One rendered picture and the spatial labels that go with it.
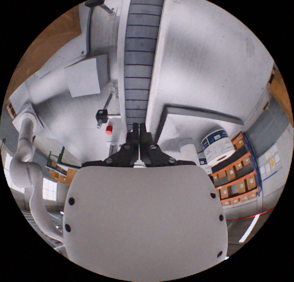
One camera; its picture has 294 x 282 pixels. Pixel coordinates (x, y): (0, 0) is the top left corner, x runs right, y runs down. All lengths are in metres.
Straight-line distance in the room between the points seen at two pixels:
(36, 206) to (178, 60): 0.72
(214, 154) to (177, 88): 0.38
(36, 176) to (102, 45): 0.54
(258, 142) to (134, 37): 4.52
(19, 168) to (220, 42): 0.88
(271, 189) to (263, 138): 2.07
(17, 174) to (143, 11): 0.66
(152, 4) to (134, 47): 0.15
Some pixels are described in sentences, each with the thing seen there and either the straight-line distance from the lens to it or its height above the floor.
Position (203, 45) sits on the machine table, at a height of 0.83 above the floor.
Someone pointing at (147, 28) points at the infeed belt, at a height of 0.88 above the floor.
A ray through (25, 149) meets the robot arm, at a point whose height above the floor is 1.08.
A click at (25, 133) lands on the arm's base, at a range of 0.66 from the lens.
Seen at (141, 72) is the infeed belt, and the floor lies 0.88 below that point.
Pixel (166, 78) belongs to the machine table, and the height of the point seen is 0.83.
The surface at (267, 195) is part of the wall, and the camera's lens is 4.87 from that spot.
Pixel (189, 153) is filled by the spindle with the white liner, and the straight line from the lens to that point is 0.49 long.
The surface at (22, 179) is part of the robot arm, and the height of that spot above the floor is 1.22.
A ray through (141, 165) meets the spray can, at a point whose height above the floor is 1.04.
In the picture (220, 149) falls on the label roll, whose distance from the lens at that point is 0.55.
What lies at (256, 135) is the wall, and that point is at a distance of 4.55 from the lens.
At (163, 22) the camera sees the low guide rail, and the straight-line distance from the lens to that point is 0.24.
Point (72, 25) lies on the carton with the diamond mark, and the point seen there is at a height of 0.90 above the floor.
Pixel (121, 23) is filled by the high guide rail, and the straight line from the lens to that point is 0.18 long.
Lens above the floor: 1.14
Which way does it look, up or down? 36 degrees down
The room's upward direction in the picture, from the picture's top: 176 degrees clockwise
